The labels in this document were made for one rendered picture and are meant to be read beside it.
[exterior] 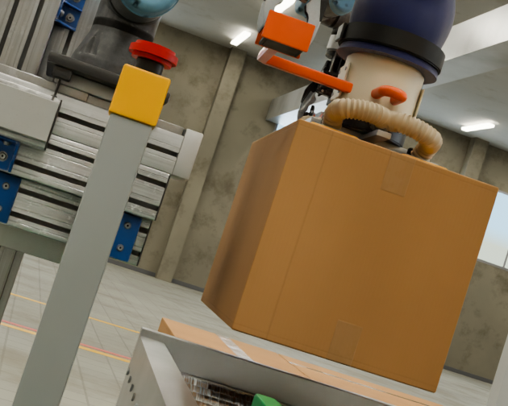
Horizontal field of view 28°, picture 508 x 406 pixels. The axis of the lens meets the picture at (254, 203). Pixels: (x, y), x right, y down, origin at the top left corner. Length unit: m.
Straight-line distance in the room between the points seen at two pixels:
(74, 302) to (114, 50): 0.61
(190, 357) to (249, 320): 0.22
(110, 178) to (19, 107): 0.37
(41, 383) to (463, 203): 0.88
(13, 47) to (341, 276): 0.78
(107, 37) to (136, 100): 0.49
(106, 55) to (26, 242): 0.39
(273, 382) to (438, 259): 0.42
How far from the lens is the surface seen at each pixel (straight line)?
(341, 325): 1.86
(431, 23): 2.12
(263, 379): 2.03
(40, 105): 1.72
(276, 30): 1.79
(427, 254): 1.89
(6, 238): 1.97
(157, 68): 1.42
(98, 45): 1.87
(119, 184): 1.39
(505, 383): 5.55
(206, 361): 2.01
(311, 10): 1.85
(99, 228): 1.39
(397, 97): 2.01
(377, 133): 1.98
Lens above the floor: 0.79
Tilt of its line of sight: 3 degrees up
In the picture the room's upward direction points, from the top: 18 degrees clockwise
